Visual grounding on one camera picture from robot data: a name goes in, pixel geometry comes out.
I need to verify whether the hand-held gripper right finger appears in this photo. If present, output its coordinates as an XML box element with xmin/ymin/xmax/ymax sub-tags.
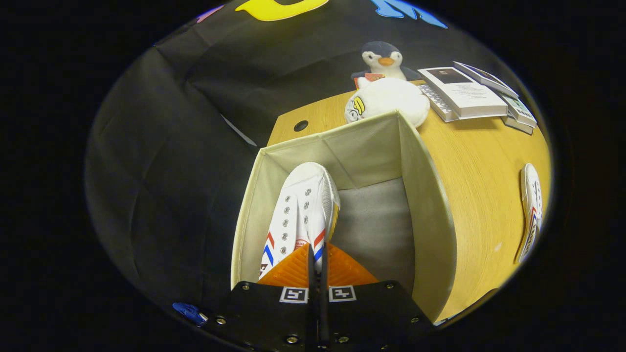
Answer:
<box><xmin>320</xmin><ymin>243</ymin><xmax>436</xmax><ymax>352</ymax></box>

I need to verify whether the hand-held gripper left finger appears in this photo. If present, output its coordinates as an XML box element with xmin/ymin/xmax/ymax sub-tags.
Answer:
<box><xmin>205</xmin><ymin>243</ymin><xmax>318</xmax><ymax>352</ymax></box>

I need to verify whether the grey fabric storage box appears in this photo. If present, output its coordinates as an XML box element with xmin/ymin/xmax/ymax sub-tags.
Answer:
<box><xmin>230</xmin><ymin>110</ymin><xmax>458</xmax><ymax>323</ymax></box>

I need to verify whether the white canvas shoe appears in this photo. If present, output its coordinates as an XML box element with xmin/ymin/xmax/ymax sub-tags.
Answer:
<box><xmin>514</xmin><ymin>163</ymin><xmax>544</xmax><ymax>264</ymax></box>
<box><xmin>258</xmin><ymin>162</ymin><xmax>341</xmax><ymax>280</ymax></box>

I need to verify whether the small blue object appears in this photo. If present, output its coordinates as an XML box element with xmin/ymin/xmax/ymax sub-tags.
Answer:
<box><xmin>172</xmin><ymin>302</ymin><xmax>208</xmax><ymax>327</ymax></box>

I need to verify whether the white spiral-bound book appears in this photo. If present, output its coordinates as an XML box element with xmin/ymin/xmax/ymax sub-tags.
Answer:
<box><xmin>420</xmin><ymin>84</ymin><xmax>460</xmax><ymax>123</ymax></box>

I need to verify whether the white plush toy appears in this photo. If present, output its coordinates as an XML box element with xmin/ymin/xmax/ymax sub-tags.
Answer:
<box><xmin>344</xmin><ymin>77</ymin><xmax>431</xmax><ymax>129</ymax></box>

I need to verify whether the dark-covered book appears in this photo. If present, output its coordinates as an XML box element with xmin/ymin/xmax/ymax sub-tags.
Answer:
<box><xmin>501</xmin><ymin>115</ymin><xmax>535</xmax><ymax>136</ymax></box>

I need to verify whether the white book with dark picture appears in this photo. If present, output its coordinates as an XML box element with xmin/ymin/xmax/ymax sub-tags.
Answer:
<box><xmin>418</xmin><ymin>66</ymin><xmax>509</xmax><ymax>119</ymax></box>

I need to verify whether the book with teal cover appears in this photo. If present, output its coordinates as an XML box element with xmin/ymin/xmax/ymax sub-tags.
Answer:
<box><xmin>499</xmin><ymin>93</ymin><xmax>537</xmax><ymax>129</ymax></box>

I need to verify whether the penguin plush toy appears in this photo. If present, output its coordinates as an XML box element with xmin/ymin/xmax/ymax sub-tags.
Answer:
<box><xmin>351</xmin><ymin>41</ymin><xmax>421</xmax><ymax>88</ymax></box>

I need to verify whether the book with blue picture cover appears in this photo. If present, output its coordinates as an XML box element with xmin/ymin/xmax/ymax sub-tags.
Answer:
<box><xmin>452</xmin><ymin>61</ymin><xmax>519</xmax><ymax>99</ymax></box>

